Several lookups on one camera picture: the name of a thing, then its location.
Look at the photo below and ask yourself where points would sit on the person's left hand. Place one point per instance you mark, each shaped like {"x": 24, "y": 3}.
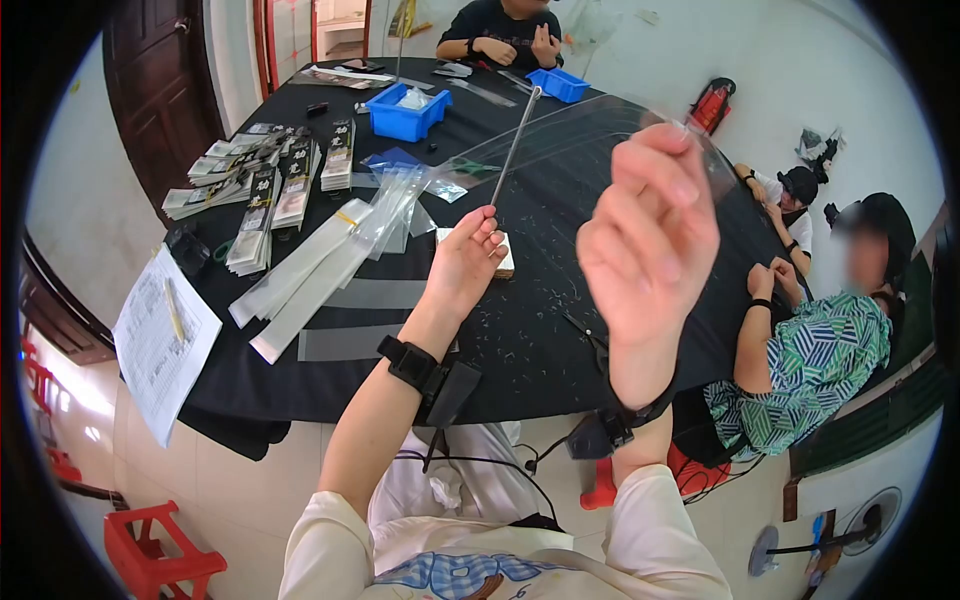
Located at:
{"x": 459, "y": 270}

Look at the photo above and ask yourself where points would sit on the person's right hand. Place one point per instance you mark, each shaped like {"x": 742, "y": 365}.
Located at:
{"x": 645, "y": 270}

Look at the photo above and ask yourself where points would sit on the person's right fingers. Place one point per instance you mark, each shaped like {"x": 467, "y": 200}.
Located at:
{"x": 660, "y": 195}

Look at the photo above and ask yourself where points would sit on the person's left fingers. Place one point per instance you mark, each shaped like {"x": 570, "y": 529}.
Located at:
{"x": 487, "y": 231}

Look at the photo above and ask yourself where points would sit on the thin metal rod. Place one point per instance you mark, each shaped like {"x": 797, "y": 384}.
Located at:
{"x": 517, "y": 142}

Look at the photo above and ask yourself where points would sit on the long transparent film sleeve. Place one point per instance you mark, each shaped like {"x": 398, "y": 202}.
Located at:
{"x": 577, "y": 131}

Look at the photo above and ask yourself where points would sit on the wooden block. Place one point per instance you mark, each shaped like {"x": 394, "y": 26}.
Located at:
{"x": 508, "y": 264}

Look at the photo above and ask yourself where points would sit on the red fire extinguisher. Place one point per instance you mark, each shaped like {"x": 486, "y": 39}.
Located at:
{"x": 709, "y": 109}

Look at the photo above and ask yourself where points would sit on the black table cloth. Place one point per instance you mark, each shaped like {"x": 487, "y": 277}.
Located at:
{"x": 525, "y": 337}

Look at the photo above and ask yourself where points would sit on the large blue plastic bin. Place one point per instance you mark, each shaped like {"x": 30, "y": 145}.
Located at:
{"x": 405, "y": 120}

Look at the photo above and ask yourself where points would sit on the small blue plastic bin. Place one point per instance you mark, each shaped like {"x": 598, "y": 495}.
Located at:
{"x": 559, "y": 84}

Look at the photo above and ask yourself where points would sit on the clear bags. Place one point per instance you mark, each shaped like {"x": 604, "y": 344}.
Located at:
{"x": 414, "y": 97}

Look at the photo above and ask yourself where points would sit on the black wrist band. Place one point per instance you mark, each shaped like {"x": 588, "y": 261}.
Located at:
{"x": 409, "y": 364}
{"x": 600, "y": 436}

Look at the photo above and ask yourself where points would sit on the black scissors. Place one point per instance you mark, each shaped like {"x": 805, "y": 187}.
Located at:
{"x": 592, "y": 345}

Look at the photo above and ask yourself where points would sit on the pile of clear plastic sleeves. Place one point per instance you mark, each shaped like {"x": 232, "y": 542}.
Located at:
{"x": 315, "y": 277}

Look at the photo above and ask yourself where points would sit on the black phone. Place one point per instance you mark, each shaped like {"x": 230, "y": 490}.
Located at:
{"x": 364, "y": 65}

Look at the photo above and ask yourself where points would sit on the small black object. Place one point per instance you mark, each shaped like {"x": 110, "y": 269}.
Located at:
{"x": 317, "y": 109}

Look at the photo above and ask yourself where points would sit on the pile of printed packet stacks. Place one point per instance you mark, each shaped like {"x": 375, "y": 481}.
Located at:
{"x": 259, "y": 202}

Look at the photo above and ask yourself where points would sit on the person's legs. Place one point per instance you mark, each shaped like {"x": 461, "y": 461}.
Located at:
{"x": 480, "y": 465}

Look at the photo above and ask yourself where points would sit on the red plastic stool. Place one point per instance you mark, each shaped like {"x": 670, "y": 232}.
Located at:
{"x": 600, "y": 487}
{"x": 150, "y": 559}

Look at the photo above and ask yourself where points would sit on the black box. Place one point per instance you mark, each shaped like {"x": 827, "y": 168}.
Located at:
{"x": 187, "y": 251}

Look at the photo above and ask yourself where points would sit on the yellow pen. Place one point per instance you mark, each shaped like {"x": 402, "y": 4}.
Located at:
{"x": 174, "y": 309}

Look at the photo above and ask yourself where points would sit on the person's body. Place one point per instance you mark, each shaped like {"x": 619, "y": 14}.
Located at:
{"x": 525, "y": 562}

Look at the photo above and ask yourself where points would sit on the printed paper sheet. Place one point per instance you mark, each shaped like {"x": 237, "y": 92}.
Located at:
{"x": 161, "y": 352}

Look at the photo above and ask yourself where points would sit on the dark brown door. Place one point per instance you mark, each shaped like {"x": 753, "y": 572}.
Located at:
{"x": 161, "y": 97}

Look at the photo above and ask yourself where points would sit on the standing fan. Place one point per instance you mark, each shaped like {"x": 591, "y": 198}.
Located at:
{"x": 862, "y": 529}

